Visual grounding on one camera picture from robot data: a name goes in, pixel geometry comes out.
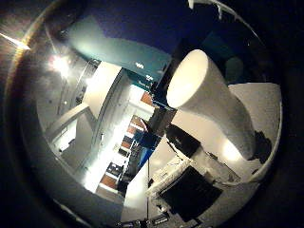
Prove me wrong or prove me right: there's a blue bin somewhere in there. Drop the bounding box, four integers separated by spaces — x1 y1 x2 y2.
136 131 160 169

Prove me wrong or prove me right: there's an orange and white shelving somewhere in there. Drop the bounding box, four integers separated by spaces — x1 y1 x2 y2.
100 90 157 193

